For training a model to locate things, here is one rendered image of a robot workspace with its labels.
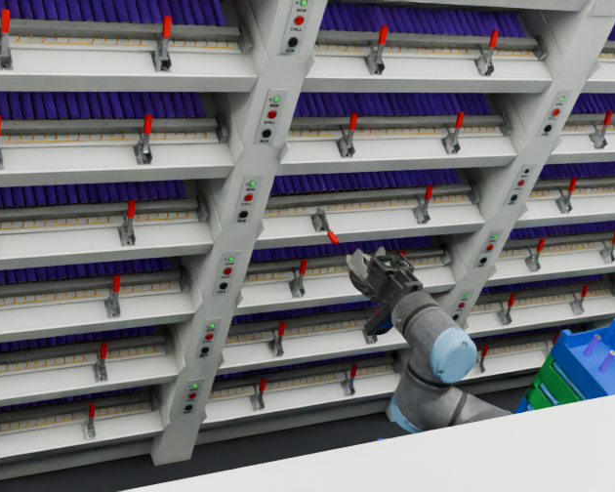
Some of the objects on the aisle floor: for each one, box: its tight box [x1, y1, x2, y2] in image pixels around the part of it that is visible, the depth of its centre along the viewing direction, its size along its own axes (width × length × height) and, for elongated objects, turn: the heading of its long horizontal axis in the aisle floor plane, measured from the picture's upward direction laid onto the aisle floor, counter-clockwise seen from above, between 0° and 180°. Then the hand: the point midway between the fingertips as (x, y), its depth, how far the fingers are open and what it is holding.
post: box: [150, 0, 327, 466], centre depth 200 cm, size 20×9×177 cm, turn 6°
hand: (356, 262), depth 201 cm, fingers open, 3 cm apart
